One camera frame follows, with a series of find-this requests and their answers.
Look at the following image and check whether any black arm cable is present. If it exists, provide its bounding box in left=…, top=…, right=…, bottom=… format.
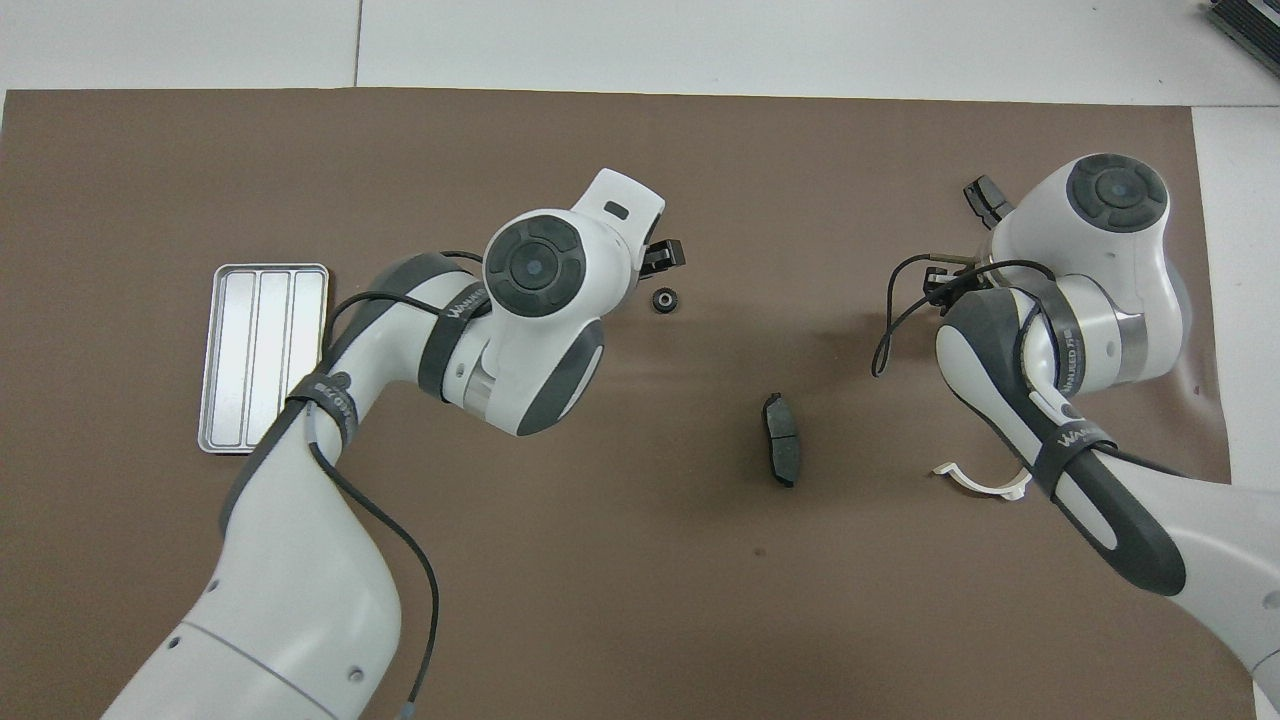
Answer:
left=872, top=252, right=1061, bottom=379
left=308, top=250, right=442, bottom=720

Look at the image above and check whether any grey metal tray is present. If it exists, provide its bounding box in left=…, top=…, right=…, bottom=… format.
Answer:
left=198, top=263, right=331, bottom=456

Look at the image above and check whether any white semicircular bracket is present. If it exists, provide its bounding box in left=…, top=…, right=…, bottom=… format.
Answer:
left=932, top=460, right=1034, bottom=500

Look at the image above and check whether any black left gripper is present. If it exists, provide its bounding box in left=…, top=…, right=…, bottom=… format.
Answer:
left=625, top=205, right=687, bottom=291

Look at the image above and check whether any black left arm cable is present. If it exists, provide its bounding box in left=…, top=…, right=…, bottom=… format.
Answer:
left=308, top=250, right=442, bottom=720

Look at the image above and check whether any dark ribbed device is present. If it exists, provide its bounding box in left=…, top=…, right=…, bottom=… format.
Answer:
left=1205, top=0, right=1280, bottom=76

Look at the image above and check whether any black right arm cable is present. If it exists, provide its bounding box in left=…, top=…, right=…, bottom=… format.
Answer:
left=872, top=252, right=1061, bottom=379

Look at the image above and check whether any brown table mat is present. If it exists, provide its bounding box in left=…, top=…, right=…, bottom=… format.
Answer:
left=0, top=88, right=1256, bottom=720

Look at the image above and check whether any dark grey brake pad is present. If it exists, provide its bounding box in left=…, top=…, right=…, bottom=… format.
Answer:
left=963, top=175, right=1017, bottom=231
left=762, top=392, right=803, bottom=489

